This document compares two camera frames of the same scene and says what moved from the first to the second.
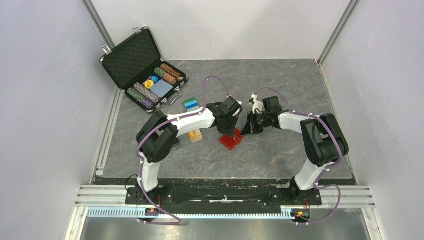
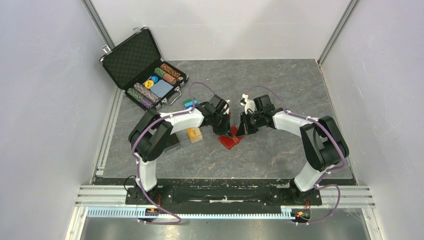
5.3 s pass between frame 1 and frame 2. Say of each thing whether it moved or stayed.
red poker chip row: stayed
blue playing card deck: stayed
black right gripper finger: moved
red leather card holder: stayed
